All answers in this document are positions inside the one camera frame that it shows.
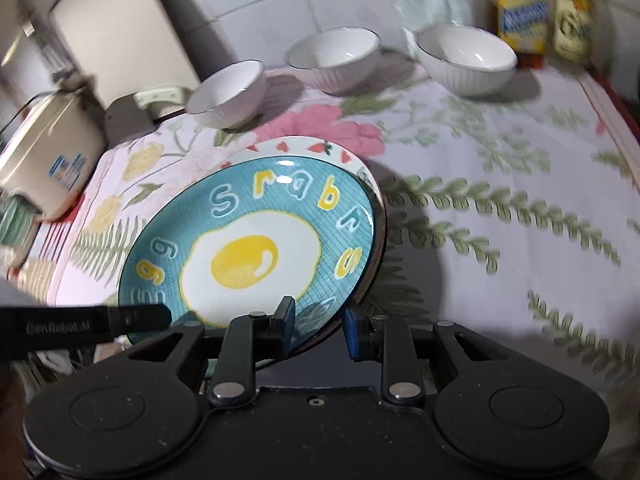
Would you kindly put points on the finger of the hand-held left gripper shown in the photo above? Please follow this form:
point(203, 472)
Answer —
point(142, 317)

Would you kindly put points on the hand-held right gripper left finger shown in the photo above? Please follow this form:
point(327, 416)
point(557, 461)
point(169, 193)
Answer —
point(285, 327)

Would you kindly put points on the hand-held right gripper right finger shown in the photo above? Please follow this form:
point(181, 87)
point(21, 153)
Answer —
point(352, 332)

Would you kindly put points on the blue fried egg plate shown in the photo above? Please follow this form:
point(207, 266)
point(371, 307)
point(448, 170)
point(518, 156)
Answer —
point(250, 260)

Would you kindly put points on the pink rabbit print plate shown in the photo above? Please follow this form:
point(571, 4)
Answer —
point(300, 146)

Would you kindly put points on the white ribbed bowl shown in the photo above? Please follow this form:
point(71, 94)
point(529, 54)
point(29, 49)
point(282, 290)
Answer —
point(332, 52)
point(225, 92)
point(465, 52)

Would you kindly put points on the striped cloth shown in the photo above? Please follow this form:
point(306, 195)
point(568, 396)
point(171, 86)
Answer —
point(37, 280)

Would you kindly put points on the white rice cooker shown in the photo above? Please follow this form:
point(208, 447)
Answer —
point(50, 145)

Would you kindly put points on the floral tablecloth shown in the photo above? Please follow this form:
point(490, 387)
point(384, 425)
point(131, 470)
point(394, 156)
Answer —
point(500, 150)

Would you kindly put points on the white cutting board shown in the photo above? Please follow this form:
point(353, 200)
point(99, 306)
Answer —
point(120, 30)

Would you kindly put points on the yellow label cooking wine bottle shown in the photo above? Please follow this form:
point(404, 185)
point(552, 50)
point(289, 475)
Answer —
point(522, 15)

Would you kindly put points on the clear vinegar bottle yellow cap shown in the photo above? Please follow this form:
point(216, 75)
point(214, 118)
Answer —
point(572, 25)

